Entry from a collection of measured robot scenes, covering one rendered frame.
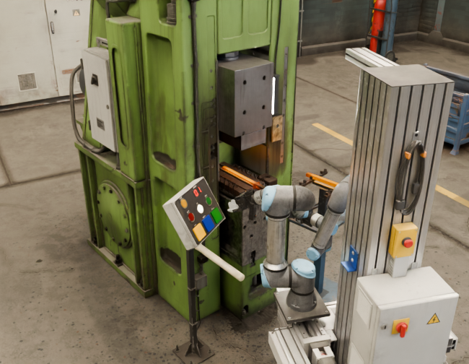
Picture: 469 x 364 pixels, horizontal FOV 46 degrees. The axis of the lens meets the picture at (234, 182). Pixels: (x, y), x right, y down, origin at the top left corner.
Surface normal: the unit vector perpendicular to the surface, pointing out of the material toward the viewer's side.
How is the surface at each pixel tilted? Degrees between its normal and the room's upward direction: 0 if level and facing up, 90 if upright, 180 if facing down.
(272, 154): 90
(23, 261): 0
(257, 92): 90
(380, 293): 0
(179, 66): 89
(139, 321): 0
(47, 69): 90
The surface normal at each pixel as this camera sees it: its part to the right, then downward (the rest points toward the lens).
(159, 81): -0.77, 0.27
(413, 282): 0.00, -0.89
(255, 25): 0.63, 0.35
